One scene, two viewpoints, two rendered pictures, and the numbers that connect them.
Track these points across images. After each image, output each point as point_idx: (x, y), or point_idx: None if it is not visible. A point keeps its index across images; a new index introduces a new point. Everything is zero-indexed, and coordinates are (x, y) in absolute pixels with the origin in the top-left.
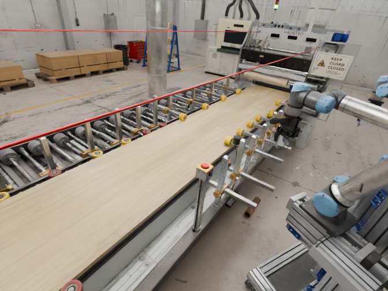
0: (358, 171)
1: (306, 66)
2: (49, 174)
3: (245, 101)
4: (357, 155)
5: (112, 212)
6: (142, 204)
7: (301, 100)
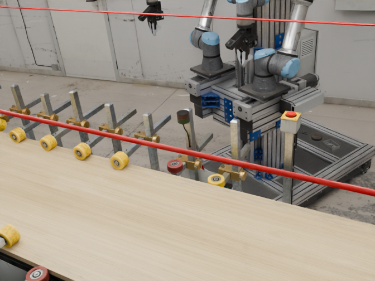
0: (48, 127)
1: None
2: None
3: None
4: (10, 120)
5: (355, 251)
6: (318, 226)
7: (256, 3)
